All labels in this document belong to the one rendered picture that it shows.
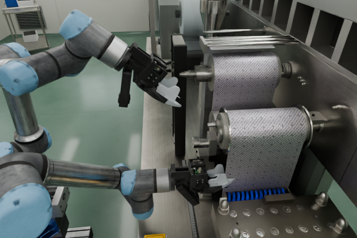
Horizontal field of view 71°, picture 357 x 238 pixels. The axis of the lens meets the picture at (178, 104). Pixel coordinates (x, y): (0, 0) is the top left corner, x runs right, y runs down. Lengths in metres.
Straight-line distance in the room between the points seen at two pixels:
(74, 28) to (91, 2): 5.71
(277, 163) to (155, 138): 0.66
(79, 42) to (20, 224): 0.41
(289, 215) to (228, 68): 0.52
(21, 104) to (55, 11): 5.55
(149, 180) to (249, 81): 0.49
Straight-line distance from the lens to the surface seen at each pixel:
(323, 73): 0.92
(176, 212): 1.03
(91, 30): 0.64
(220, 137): 0.78
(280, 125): 0.81
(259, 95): 1.00
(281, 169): 0.92
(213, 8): 1.33
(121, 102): 0.71
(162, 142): 1.30
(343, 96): 0.85
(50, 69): 0.67
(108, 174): 0.90
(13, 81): 0.64
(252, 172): 0.89
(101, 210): 2.21
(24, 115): 1.18
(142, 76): 0.66
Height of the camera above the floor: 1.74
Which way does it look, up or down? 32 degrees down
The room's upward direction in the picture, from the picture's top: straight up
